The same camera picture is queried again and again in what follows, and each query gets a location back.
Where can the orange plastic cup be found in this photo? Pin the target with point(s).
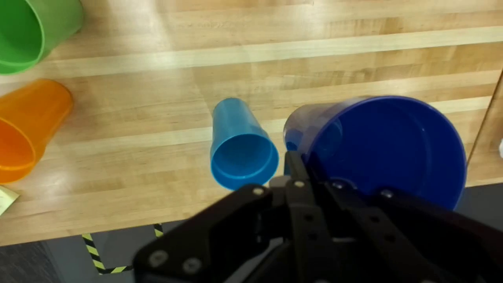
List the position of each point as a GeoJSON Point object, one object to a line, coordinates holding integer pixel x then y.
{"type": "Point", "coordinates": [29, 120]}

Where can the light blue plastic cup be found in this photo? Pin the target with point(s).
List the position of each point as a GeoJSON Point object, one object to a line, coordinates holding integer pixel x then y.
{"type": "Point", "coordinates": [242, 152]}

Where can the yellow sticky note pad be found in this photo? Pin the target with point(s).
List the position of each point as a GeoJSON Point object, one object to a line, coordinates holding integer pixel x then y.
{"type": "Point", "coordinates": [7, 199]}

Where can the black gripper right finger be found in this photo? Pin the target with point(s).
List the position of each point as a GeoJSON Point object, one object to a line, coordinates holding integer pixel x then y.
{"type": "Point", "coordinates": [402, 259]}

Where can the dark blue plastic cup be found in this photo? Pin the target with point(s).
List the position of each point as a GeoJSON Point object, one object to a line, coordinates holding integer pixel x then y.
{"type": "Point", "coordinates": [383, 142]}

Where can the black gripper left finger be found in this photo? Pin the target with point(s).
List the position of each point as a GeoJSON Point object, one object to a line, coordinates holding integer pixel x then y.
{"type": "Point", "coordinates": [311, 237]}

